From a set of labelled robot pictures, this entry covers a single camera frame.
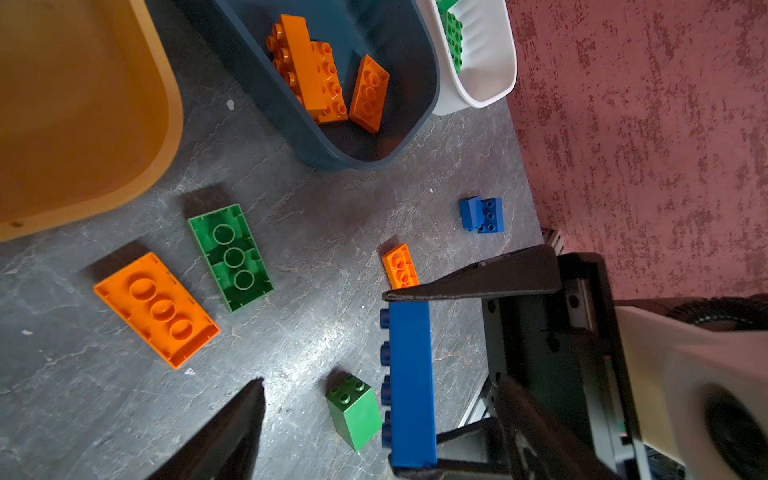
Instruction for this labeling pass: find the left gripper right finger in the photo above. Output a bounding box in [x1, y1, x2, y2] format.
[495, 375, 617, 479]

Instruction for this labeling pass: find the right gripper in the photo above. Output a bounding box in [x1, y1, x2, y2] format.
[382, 245, 650, 479]

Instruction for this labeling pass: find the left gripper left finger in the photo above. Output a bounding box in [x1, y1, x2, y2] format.
[150, 378, 266, 479]

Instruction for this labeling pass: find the blue long lego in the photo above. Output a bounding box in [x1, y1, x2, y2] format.
[380, 302, 437, 469]

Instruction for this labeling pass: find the orange small lego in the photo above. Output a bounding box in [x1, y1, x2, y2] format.
[349, 55, 390, 134]

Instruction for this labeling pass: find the green long lego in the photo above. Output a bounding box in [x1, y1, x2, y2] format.
[436, 0, 463, 74]

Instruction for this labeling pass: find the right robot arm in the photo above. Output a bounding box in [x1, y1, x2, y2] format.
[380, 245, 767, 479]

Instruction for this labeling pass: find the green small lego centre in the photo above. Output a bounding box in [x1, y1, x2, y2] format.
[325, 374, 383, 452]

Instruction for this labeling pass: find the blue lego pair right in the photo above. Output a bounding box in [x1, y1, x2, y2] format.
[459, 196, 505, 234]

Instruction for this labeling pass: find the green lego upside down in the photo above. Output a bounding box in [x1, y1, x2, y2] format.
[187, 204, 274, 313]

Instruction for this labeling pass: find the white plastic bin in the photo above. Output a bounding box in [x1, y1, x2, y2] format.
[416, 0, 517, 116]

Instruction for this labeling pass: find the teal plastic bin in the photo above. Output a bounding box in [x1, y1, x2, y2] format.
[177, 1, 439, 170]

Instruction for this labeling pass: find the yellow plastic bin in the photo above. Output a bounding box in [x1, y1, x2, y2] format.
[1, 1, 183, 240]

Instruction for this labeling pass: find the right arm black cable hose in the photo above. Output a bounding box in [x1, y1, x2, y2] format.
[665, 295, 768, 331]

